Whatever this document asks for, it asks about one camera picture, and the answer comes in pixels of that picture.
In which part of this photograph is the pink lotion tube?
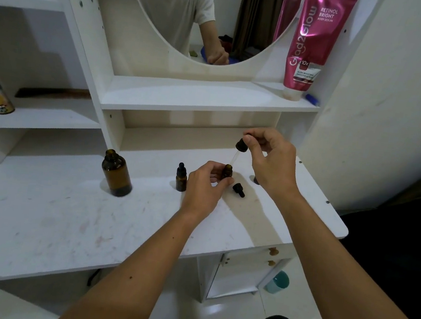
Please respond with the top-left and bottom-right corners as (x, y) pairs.
(281, 0), (358, 107)

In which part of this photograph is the person's right hand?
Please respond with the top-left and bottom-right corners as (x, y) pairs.
(236, 125), (310, 207)

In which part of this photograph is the white vanity shelf unit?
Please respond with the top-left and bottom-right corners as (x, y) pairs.
(0, 0), (387, 319)

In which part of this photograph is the black dropper with glass pipette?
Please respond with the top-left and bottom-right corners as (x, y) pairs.
(228, 137), (250, 169)

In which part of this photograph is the brown comb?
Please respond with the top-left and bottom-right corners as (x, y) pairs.
(14, 83), (93, 106)

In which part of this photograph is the person's left forearm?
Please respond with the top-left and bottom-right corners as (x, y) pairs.
(55, 197), (213, 319)

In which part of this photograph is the round mirror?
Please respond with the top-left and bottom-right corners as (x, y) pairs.
(119, 0), (307, 74)

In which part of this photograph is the person's left hand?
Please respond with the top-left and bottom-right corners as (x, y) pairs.
(178, 157), (237, 229)

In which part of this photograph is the thin black cord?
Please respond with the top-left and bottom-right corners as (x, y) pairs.
(86, 267), (102, 288)

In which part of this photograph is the large amber glass bottle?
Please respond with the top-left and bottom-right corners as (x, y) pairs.
(98, 148), (137, 199)

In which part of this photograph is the person's right forearm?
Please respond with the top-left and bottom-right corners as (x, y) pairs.
(265, 191), (421, 319)

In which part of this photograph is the teal cup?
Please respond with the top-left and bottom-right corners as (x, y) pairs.
(265, 269), (291, 296)

